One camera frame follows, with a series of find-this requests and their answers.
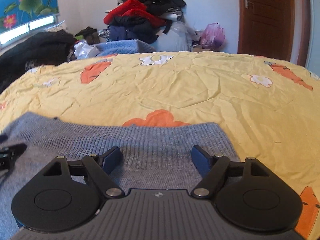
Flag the clear plastic bag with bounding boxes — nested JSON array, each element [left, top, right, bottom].
[[156, 20, 200, 52]]

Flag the white crumpled plastic bag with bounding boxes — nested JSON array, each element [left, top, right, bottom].
[[67, 41, 100, 62]]

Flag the grey knit sweater navy sleeves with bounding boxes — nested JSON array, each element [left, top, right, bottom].
[[0, 112, 240, 240]]

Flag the brown wooden door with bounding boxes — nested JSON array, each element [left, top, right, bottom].
[[237, 0, 310, 67]]

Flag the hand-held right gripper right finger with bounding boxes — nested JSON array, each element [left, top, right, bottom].
[[191, 144, 284, 200]]

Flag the lotus flower window blind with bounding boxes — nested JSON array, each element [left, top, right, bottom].
[[0, 0, 59, 34]]

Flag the pink plastic bag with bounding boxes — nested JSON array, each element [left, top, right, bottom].
[[200, 22, 225, 50]]

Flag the yellow carrot print bed sheet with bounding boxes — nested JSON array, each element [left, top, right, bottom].
[[0, 51, 320, 239]]

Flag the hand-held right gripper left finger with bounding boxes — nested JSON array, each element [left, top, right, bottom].
[[29, 145, 125, 200]]

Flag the black coat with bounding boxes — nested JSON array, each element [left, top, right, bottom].
[[0, 29, 77, 93]]

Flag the light blue towel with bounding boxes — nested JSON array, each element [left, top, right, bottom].
[[94, 40, 157, 57]]

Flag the dark bag with green trim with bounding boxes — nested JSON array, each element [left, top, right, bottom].
[[74, 26, 99, 44]]

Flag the window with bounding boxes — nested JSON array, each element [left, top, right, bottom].
[[0, 14, 60, 48]]

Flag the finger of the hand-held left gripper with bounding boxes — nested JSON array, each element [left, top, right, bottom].
[[5, 143, 27, 157]]

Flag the pile of mixed clothes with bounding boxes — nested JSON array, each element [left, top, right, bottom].
[[103, 0, 187, 44]]

